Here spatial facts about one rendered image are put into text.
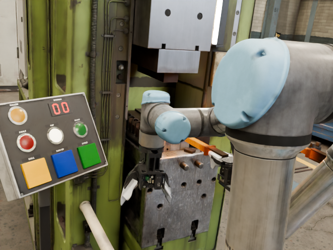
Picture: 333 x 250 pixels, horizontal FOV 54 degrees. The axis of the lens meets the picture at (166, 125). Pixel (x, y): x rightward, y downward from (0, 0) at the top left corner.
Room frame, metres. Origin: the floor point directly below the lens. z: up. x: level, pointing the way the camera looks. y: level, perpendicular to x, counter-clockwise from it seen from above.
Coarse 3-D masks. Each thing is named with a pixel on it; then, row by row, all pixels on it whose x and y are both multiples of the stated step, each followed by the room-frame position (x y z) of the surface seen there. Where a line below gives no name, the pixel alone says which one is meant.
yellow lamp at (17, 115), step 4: (16, 108) 0.93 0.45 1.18; (12, 112) 0.92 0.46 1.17; (16, 112) 0.92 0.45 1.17; (20, 112) 0.93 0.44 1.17; (12, 116) 0.91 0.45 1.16; (16, 116) 0.92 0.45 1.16; (20, 116) 0.93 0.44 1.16; (24, 116) 0.94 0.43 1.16; (16, 120) 0.91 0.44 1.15; (20, 120) 0.92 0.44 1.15
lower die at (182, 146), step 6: (132, 114) 1.66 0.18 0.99; (138, 114) 1.67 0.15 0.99; (126, 120) 1.58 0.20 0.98; (126, 126) 1.58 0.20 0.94; (132, 126) 1.51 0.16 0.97; (138, 126) 1.49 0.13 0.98; (132, 132) 1.51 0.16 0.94; (168, 144) 1.37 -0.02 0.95; (174, 144) 1.39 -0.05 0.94; (180, 144) 1.40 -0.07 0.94; (186, 144) 1.42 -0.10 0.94; (168, 150) 1.37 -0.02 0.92
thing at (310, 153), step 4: (308, 148) 1.33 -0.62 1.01; (312, 148) 1.32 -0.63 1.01; (304, 152) 1.32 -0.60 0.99; (308, 152) 1.30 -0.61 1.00; (312, 152) 1.30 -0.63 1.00; (316, 152) 1.28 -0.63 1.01; (320, 152) 1.27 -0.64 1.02; (324, 152) 1.27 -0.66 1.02; (308, 156) 1.30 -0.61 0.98; (312, 156) 1.30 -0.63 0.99; (316, 156) 1.28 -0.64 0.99; (320, 156) 1.26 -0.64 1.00; (324, 156) 1.25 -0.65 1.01; (316, 160) 1.27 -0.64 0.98; (320, 160) 1.26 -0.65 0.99
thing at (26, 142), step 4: (24, 136) 0.90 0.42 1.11; (28, 136) 0.91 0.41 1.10; (20, 140) 0.89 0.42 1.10; (24, 140) 0.90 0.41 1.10; (28, 140) 0.91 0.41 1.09; (32, 140) 0.91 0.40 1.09; (20, 144) 0.88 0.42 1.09; (24, 144) 0.89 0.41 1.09; (28, 144) 0.90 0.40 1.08; (32, 144) 0.91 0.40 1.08; (24, 148) 0.88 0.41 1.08; (28, 148) 0.89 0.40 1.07
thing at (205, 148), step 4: (184, 140) 1.30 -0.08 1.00; (188, 140) 1.28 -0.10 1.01; (192, 140) 1.25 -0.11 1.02; (196, 140) 1.25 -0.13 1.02; (192, 144) 1.25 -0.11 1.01; (196, 144) 1.22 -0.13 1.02; (200, 144) 1.20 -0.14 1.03; (204, 144) 1.20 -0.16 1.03; (200, 148) 1.20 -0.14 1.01; (204, 148) 1.16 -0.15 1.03; (208, 148) 1.16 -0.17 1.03; (212, 148) 1.15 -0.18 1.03; (216, 148) 1.15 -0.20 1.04; (204, 152) 1.16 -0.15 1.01; (208, 152) 1.16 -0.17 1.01; (216, 152) 1.11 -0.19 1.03; (220, 152) 1.11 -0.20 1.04; (224, 152) 1.11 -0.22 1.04; (224, 156) 1.08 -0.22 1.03
